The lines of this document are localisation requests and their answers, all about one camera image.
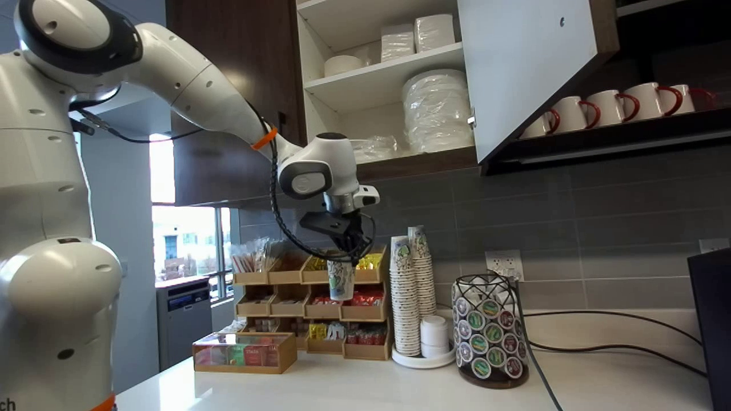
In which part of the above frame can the dark wood upper cabinet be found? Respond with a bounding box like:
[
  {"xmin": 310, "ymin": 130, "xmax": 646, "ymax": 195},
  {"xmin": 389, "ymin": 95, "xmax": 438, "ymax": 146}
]
[{"xmin": 164, "ymin": 0, "xmax": 463, "ymax": 177}]

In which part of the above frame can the clear plastic coffee cup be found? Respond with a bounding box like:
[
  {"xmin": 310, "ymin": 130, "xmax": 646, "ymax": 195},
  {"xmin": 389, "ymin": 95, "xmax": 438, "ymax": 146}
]
[{"xmin": 326, "ymin": 259, "xmax": 354, "ymax": 302}]

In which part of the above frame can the white red-handled mug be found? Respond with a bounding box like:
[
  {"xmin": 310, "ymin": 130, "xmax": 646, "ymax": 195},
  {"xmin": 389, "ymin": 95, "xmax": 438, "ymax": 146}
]
[
  {"xmin": 524, "ymin": 110, "xmax": 559, "ymax": 138},
  {"xmin": 626, "ymin": 81, "xmax": 683, "ymax": 120},
  {"xmin": 587, "ymin": 89, "xmax": 639, "ymax": 127},
  {"xmin": 675, "ymin": 85, "xmax": 717, "ymax": 113},
  {"xmin": 554, "ymin": 95, "xmax": 597, "ymax": 135}
]

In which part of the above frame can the tall paper cup stack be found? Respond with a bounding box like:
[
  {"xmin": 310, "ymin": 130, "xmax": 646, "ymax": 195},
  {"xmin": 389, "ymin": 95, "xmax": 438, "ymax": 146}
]
[{"xmin": 391, "ymin": 234, "xmax": 421, "ymax": 355}]

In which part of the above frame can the wooden tea bag box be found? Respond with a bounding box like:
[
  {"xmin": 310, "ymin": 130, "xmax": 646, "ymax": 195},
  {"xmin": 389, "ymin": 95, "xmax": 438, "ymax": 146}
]
[{"xmin": 192, "ymin": 331, "xmax": 297, "ymax": 375}]

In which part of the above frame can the white cup lid stack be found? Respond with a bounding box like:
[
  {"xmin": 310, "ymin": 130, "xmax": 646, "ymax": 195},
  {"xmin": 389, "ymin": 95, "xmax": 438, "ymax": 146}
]
[{"xmin": 421, "ymin": 315, "xmax": 450, "ymax": 359}]

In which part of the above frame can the stainless dishwasher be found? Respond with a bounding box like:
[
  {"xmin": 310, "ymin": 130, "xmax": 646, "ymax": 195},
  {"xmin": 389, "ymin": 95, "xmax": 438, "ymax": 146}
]
[{"xmin": 157, "ymin": 276, "xmax": 212, "ymax": 369}]

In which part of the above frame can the white wall outlet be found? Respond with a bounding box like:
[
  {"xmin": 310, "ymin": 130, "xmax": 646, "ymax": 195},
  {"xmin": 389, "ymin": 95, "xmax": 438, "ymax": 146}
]
[{"xmin": 485, "ymin": 249, "xmax": 525, "ymax": 280}]

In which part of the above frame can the black power cable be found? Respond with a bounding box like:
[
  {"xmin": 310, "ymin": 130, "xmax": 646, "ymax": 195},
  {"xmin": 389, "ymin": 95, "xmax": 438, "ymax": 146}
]
[
  {"xmin": 522, "ymin": 305, "xmax": 706, "ymax": 360},
  {"xmin": 524, "ymin": 337, "xmax": 711, "ymax": 411}
]

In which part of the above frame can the open white cabinet door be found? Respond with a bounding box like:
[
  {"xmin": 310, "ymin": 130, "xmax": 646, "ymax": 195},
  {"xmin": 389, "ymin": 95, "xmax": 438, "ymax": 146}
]
[{"xmin": 457, "ymin": 0, "xmax": 619, "ymax": 163}]

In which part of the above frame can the small white bowl stack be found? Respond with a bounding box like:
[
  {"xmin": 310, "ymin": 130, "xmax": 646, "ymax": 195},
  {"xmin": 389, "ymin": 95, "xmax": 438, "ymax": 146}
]
[{"xmin": 322, "ymin": 54, "xmax": 369, "ymax": 78}]

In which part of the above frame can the wooden tea organizer rack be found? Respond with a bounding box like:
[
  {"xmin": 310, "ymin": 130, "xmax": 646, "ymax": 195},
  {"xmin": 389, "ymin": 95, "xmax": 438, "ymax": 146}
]
[{"xmin": 234, "ymin": 246, "xmax": 391, "ymax": 360}]

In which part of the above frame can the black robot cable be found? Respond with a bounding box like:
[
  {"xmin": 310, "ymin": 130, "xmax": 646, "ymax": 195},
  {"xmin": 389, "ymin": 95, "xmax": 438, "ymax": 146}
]
[{"xmin": 67, "ymin": 100, "xmax": 338, "ymax": 265}]

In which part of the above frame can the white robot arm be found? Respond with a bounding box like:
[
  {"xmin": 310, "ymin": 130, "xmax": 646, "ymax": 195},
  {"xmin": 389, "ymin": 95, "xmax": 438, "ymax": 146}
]
[{"xmin": 0, "ymin": 0, "xmax": 379, "ymax": 411}]

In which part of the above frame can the stack of white plates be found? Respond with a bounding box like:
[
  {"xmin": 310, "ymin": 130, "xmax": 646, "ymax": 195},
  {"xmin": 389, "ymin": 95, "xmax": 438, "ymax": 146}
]
[{"xmin": 402, "ymin": 69, "xmax": 474, "ymax": 153}]

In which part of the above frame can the white round cup tray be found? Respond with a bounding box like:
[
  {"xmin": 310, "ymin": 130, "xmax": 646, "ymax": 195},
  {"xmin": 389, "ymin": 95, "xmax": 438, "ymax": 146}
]
[{"xmin": 391, "ymin": 350, "xmax": 454, "ymax": 369}]

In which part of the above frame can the white napkin stack left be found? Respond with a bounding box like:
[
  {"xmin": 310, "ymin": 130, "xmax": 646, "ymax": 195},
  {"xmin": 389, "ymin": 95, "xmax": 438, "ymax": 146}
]
[{"xmin": 381, "ymin": 22, "xmax": 414, "ymax": 62}]

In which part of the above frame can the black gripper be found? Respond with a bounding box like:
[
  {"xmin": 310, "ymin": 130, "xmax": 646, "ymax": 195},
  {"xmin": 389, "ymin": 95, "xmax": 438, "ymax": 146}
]
[{"xmin": 299, "ymin": 210, "xmax": 375, "ymax": 265}]

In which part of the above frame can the wire coffee pod carousel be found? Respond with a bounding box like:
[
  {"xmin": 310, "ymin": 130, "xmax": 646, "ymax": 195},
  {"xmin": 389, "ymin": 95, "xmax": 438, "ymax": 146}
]
[{"xmin": 452, "ymin": 272, "xmax": 527, "ymax": 387}]

